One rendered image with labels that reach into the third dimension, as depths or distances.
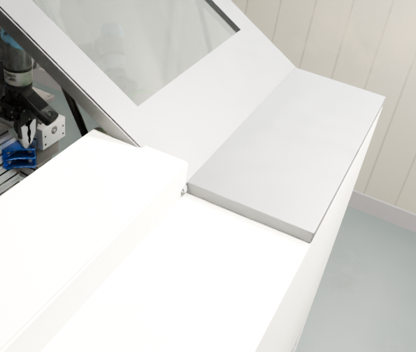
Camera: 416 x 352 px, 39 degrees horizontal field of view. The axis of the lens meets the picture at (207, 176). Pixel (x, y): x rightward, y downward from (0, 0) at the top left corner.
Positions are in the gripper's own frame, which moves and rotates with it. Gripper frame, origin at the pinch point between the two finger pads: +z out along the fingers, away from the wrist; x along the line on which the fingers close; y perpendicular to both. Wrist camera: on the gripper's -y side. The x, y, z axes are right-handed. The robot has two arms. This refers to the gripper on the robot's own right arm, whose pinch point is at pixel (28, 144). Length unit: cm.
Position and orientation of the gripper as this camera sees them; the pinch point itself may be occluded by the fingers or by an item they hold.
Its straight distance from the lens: 179.1
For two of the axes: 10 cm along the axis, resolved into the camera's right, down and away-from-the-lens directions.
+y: -8.9, -3.5, 2.8
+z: -1.3, 8.0, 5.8
